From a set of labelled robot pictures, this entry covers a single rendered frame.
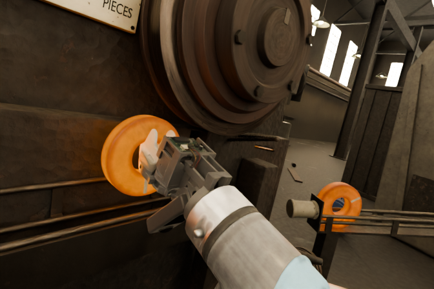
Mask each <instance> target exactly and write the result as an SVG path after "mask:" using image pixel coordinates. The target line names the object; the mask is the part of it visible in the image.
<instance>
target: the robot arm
mask: <svg viewBox="0 0 434 289"><path fill-rule="evenodd" d="M157 139H158V133H157V131H156V129H152V130H151V131H150V134H149V135H148V137H147V139H146V140H145V142H143V143H141V144H140V147H139V159H138V167H139V172H140V174H141V175H142V176H143V177H144V178H145V179H146V180H147V182H148V184H151V185H152V186H153V187H154V188H155V189H156V190H157V192H158V193H160V194H161V195H164V196H165V197H170V198H171V199H172V201H171V202H170V203H168V204H167V205H165V206H164V207H163V208H162V209H160V210H159V211H157V212H156V213H155V214H153V215H152V216H150V217H149V218H148V219H147V228H148V232H149V233H150V234H152V233H156V232H160V233H167V232H169V231H171V230H172V229H173V228H174V227H176V226H178V225H179V224H181V223H182V222H184V221H186V224H185V231H186V233H187V235H188V236H189V238H190V240H191V241H192V243H193V244H194V246H195V247H196V248H197V250H198V251H199V253H200V254H201V256H202V257H203V260H204V261H205V262H206V264H207V266H208V267H209V268H210V270H211V272H212V273H213V274H214V276H215V278H216V279H217V280H218V284H217V285H216V287H215V289H346V288H342V287H340V286H336V285H333V284H330V283H328V282H327V281H326V280H325V279H324V278H323V276H322V275H321V274H320V273H319V272H318V271H317V270H316V269H315V267H314V266H313V265H312V264H311V262H310V260H309V259H308V258H307V257H306V256H304V255H302V254H301V253H300V252H299V251H298V250H297V249H296V248H295V247H294V246H293V245H292V244H291V243H290V242H289V241H288V240H287V239H286V238H285V237H284V236H283V235H282V234H281V233H280V232H279V231H278V230H277V229H276V228H275V227H274V226H273V225H272V224H271V223H270V222H269V221H268V220H267V219H266V218H265V217H264V216H263V215H262V214H261V213H260V212H259V211H258V210H257V209H256V208H255V207H254V206H253V205H252V204H251V203H250V202H249V201H248V200H247V199H246V198H245V197H244V196H243V195H242V194H241V193H240V192H239V191H238V190H237V189H236V188H235V187H234V186H229V183H230V182H231V179H232V178H233V177H232V176H231V175H230V174H229V173H228V172H227V171H226V170H225V169H224V168H223V167H222V166H221V165H220V164H218V163H217V162H216V161H215V160H214V158H215V156H216V153H215V152H214V151H213V150H212V149H210V148H209V147H208V146H207V145H206V144H205V143H204V142H203V141H202V140H201V139H200V138H199V137H198V138H197V140H195V139H194V138H187V137H176V135H175V133H174V132H173V131H172V130H169V131H168V132H167V133H166V135H164V136H163V139H162V140H161V142H160V143H159V144H158V143H157ZM201 144H202V145H203V146H204V147H206V149H208V151H209V152H207V151H206V150H205V149H204V148H203V146H202V145H201Z"/></svg>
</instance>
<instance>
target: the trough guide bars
mask: <svg viewBox="0 0 434 289"><path fill-rule="evenodd" d="M341 209H342V208H339V207H332V210H334V211H340V210H341ZM360 212H369V213H377V214H376V215H371V214H359V216H355V215H330V214H322V218H326V220H321V224H325V229H324V231H325V234H331V230H332V226H333V224H344V225H359V226H387V227H391V233H390V234H391V236H393V237H396V236H397V232H398V228H399V227H401V228H429V229H434V218H430V217H407V216H395V215H383V214H404V215H427V216H434V213H429V212H407V211H395V210H373V209H361V211H360ZM333 219H357V220H370V221H375V223H370V222H357V221H334V220H333ZM382 221H392V222H393V223H382ZM400 222H409V223H432V225H423V224H399V223H400Z"/></svg>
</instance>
